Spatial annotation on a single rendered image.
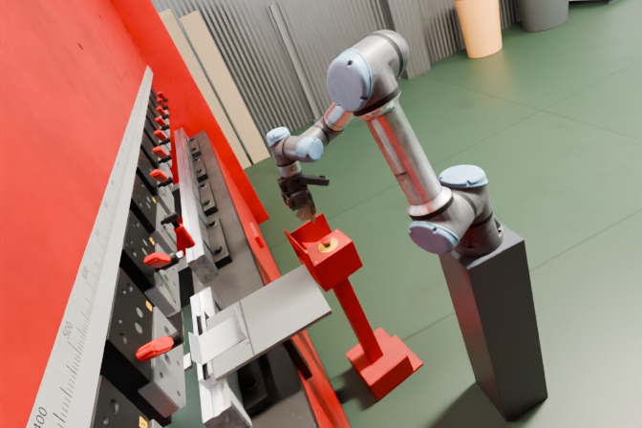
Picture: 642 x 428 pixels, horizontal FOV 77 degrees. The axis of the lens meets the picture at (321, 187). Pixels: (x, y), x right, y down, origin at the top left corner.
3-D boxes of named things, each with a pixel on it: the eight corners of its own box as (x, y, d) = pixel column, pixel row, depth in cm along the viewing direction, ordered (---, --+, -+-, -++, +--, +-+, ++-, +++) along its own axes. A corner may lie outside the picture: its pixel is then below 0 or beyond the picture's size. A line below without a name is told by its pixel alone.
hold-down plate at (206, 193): (218, 211, 167) (215, 205, 166) (206, 217, 166) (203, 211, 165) (210, 184, 193) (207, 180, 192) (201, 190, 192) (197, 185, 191)
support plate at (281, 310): (332, 312, 83) (331, 310, 82) (217, 382, 79) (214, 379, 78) (306, 266, 98) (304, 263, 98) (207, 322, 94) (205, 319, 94)
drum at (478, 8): (488, 41, 478) (479, -19, 445) (514, 45, 440) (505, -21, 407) (457, 57, 474) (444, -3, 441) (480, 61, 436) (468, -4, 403)
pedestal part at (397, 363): (423, 364, 173) (417, 348, 168) (378, 401, 167) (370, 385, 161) (395, 335, 190) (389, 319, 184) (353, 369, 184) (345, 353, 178)
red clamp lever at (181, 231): (198, 246, 93) (176, 213, 88) (181, 254, 92) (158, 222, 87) (197, 242, 94) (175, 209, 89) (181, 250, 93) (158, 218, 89)
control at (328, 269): (363, 266, 140) (346, 226, 131) (326, 292, 136) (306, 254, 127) (335, 242, 157) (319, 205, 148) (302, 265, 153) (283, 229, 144)
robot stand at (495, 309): (513, 358, 161) (482, 209, 124) (548, 396, 146) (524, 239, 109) (475, 380, 160) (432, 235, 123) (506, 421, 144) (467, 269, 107)
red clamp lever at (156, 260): (157, 248, 62) (176, 253, 71) (131, 262, 61) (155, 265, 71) (161, 259, 62) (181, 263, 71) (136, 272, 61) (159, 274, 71)
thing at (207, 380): (220, 380, 81) (212, 372, 80) (205, 389, 81) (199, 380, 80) (209, 317, 99) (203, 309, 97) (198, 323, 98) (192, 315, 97)
